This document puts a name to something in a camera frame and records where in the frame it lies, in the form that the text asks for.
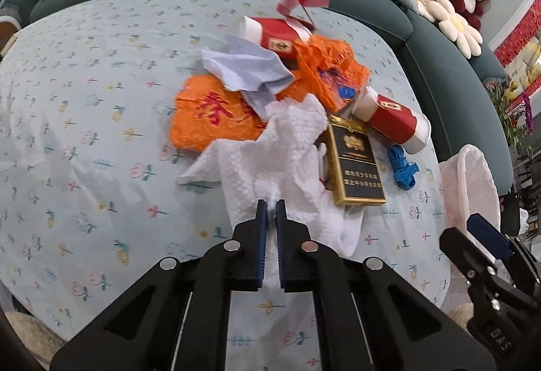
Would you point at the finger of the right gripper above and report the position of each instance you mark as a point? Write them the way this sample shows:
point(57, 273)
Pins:
point(522, 267)
point(476, 267)

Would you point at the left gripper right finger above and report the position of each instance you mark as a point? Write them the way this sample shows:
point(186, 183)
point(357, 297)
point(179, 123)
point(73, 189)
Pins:
point(368, 317)

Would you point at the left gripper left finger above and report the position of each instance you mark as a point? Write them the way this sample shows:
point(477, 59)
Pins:
point(175, 317)

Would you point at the black gold cigarette box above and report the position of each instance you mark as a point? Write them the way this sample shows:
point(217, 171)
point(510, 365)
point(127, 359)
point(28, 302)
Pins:
point(353, 171)

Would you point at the red white paper cup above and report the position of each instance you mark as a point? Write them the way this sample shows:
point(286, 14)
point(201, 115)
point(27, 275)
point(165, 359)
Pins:
point(276, 35)
point(398, 123)

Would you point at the white paper towel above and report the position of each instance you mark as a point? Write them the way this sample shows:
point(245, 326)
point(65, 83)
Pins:
point(282, 163)

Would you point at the orange plastic bag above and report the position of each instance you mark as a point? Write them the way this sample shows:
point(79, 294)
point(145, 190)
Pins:
point(205, 111)

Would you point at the orange wrapper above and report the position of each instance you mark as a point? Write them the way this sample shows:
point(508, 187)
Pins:
point(327, 69)

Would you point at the light blue paper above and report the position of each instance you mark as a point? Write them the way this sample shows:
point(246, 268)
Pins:
point(245, 67)

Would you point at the red paper box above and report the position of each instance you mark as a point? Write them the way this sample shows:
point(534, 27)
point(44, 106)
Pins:
point(285, 7)

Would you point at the potted flowers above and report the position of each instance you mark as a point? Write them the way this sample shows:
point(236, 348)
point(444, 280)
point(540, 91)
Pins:
point(517, 123)

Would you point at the dark green sectional sofa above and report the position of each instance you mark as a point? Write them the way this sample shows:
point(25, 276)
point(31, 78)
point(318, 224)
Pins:
point(448, 86)

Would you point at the floral light blue tablecloth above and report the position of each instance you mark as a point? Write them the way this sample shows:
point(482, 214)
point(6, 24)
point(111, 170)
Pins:
point(90, 198)

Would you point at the brown round stool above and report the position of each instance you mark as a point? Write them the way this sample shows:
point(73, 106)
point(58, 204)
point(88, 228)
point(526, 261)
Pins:
point(9, 26)

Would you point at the red decorated wall panel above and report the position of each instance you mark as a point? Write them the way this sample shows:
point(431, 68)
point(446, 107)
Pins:
point(519, 54)

